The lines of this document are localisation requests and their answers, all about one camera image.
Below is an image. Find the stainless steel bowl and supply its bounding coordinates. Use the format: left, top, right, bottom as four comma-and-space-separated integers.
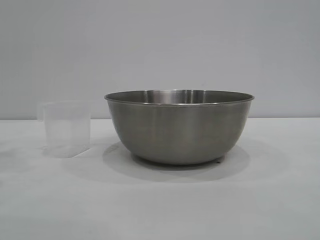
104, 89, 256, 166

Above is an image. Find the translucent plastic measuring cup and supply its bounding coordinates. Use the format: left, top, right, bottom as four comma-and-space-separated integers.
36, 100, 91, 159

